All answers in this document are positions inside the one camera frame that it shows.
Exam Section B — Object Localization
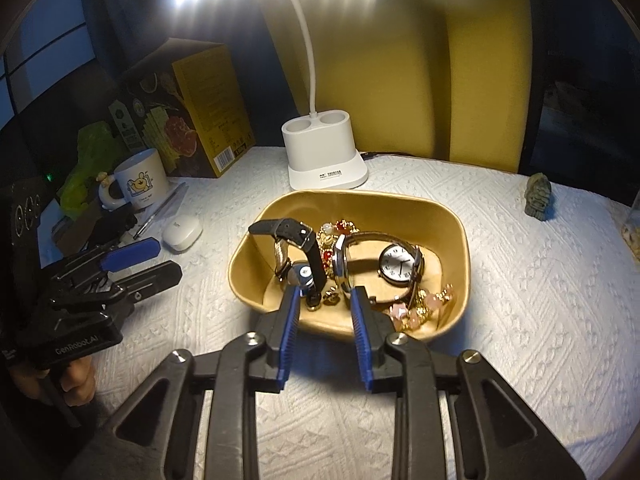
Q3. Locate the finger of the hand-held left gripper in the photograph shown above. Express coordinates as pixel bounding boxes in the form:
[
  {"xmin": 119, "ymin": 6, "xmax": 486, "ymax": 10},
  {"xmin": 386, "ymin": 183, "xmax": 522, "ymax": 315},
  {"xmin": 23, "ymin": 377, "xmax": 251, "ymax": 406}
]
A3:
[
  {"xmin": 99, "ymin": 260, "xmax": 184, "ymax": 312},
  {"xmin": 50, "ymin": 237, "xmax": 162, "ymax": 282}
]

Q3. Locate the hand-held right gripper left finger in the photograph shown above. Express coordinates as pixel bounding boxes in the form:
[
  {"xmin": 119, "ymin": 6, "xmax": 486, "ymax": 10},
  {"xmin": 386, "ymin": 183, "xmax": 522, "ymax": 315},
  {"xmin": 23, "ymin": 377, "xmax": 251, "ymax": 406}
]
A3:
[{"xmin": 60, "ymin": 285, "xmax": 303, "ymax": 480}]

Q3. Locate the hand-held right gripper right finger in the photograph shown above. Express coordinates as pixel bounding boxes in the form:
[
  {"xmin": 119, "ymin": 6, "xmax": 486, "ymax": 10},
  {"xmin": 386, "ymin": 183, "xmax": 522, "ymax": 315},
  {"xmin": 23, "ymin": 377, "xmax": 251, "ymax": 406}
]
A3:
[{"xmin": 349, "ymin": 285, "xmax": 586, "ymax": 480}]

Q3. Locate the gold ring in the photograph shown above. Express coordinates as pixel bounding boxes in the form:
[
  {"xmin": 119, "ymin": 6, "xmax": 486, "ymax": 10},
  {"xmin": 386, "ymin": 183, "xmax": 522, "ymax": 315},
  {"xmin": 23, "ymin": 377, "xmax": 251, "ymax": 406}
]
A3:
[{"xmin": 305, "ymin": 287, "xmax": 343, "ymax": 313}]

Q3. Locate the white dial wristwatch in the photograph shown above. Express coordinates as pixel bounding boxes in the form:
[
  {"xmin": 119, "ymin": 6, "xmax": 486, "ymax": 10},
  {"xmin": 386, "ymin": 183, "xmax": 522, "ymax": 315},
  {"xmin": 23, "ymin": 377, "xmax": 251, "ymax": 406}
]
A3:
[{"xmin": 345, "ymin": 231, "xmax": 426, "ymax": 306}]

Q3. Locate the black strap wristwatch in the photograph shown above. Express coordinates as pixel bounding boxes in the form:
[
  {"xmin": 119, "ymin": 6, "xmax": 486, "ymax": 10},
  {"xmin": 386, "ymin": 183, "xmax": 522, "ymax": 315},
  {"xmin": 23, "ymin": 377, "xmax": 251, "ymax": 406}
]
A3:
[{"xmin": 248, "ymin": 217, "xmax": 328, "ymax": 301}]

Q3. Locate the pink bead bracelet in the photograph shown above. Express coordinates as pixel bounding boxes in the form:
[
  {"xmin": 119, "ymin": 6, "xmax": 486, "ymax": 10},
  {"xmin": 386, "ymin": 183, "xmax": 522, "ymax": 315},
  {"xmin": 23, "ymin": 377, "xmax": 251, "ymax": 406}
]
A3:
[{"xmin": 387, "ymin": 284, "xmax": 457, "ymax": 333}]

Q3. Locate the red bead bracelet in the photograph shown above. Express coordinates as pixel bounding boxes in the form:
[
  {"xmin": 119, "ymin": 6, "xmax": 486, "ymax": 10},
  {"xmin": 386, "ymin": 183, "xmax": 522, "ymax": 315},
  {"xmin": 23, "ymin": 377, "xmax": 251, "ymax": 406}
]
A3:
[{"xmin": 317, "ymin": 219, "xmax": 358, "ymax": 273}]

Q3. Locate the yellow plastic tray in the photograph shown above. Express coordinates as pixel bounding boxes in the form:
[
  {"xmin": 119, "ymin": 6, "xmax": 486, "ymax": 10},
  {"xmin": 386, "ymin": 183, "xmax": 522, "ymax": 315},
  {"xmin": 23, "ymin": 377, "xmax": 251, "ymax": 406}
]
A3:
[{"xmin": 228, "ymin": 189, "xmax": 468, "ymax": 345}]

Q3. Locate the person's left hand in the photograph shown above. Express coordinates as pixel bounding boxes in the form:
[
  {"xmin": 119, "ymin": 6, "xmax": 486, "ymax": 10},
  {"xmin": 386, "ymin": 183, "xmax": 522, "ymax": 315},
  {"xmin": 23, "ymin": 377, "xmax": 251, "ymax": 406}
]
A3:
[{"xmin": 10, "ymin": 355, "xmax": 97, "ymax": 407}]

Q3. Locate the black wallet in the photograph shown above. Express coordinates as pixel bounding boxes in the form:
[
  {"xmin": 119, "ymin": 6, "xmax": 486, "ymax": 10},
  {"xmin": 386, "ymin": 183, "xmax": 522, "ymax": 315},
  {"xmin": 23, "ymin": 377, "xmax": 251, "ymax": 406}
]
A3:
[{"xmin": 52, "ymin": 207, "xmax": 138, "ymax": 256}]

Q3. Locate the white earbuds case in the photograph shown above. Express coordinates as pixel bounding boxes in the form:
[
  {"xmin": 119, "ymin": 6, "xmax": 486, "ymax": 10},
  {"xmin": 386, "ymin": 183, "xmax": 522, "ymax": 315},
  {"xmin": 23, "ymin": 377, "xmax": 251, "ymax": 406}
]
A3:
[{"xmin": 161, "ymin": 215, "xmax": 203, "ymax": 252}]

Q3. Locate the silver pen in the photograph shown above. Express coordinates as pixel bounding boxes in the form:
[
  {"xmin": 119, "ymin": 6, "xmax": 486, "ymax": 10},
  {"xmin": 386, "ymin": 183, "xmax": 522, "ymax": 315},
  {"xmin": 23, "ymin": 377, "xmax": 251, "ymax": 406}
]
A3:
[{"xmin": 132, "ymin": 182, "xmax": 188, "ymax": 239}]

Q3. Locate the white cartoon mug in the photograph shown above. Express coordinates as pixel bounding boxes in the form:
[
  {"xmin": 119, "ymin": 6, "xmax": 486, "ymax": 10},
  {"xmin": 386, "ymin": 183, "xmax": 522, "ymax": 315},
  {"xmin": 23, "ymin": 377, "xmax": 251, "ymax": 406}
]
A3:
[{"xmin": 97, "ymin": 148, "xmax": 168, "ymax": 211}]

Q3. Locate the yellow-green plastic bag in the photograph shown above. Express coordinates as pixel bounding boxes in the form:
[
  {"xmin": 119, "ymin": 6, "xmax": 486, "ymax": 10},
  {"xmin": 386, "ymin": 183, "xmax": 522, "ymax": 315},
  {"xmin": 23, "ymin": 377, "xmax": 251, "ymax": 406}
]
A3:
[{"xmin": 57, "ymin": 122, "xmax": 126, "ymax": 218}]

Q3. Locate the white embossed tablecloth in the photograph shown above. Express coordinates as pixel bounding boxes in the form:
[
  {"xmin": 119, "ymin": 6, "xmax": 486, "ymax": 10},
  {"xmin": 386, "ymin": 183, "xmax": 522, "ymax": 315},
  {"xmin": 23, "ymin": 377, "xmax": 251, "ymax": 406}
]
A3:
[{"xmin": 50, "ymin": 145, "xmax": 640, "ymax": 480}]

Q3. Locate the dark cracker box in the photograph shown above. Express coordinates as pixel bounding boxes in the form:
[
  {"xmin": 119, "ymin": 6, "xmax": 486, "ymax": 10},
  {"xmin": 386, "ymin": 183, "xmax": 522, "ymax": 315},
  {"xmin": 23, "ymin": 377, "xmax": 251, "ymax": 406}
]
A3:
[{"xmin": 107, "ymin": 42, "xmax": 257, "ymax": 179}]

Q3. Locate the white desk lamp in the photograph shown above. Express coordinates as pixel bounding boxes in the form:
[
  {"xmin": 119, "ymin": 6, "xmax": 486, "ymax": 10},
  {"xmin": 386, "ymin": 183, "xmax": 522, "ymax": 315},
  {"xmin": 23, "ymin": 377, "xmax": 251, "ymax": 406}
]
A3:
[{"xmin": 150, "ymin": 0, "xmax": 391, "ymax": 192}]

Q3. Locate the green stone figurine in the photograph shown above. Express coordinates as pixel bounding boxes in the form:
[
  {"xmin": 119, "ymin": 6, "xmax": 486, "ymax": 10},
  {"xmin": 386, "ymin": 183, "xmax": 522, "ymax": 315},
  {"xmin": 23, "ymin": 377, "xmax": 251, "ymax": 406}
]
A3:
[{"xmin": 525, "ymin": 172, "xmax": 553, "ymax": 221}]

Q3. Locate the blue curtain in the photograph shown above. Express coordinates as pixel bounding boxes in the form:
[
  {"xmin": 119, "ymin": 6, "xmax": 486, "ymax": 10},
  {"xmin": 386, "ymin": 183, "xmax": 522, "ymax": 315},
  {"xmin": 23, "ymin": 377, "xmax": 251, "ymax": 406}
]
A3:
[{"xmin": 75, "ymin": 0, "xmax": 286, "ymax": 151}]

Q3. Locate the yellow curtain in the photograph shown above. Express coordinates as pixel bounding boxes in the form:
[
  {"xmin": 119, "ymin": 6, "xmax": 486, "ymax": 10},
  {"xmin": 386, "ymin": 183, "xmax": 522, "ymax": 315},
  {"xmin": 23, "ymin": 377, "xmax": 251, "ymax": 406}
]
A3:
[{"xmin": 260, "ymin": 0, "xmax": 533, "ymax": 173}]

